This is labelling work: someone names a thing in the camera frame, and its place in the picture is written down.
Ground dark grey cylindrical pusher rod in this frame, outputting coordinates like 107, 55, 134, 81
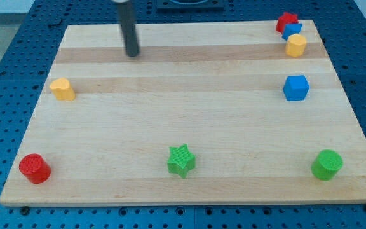
116, 0, 140, 57

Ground yellow heart block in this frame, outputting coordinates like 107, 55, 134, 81
49, 78, 76, 101

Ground light wooden board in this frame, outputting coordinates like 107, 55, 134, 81
0, 20, 366, 207

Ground green star block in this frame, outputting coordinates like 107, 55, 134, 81
167, 144, 196, 179

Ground red star block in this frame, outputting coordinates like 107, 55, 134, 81
276, 12, 299, 34

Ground small blue block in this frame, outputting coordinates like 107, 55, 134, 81
282, 24, 302, 41

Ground yellow hexagon block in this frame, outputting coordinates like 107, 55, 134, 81
285, 34, 307, 57

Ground red cylinder block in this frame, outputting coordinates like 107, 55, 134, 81
19, 153, 51, 184

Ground blue hexagon block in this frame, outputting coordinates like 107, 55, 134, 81
283, 75, 309, 101

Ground green cylinder block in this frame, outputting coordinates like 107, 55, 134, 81
311, 149, 344, 181

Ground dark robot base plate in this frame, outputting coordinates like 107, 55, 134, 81
155, 0, 225, 11

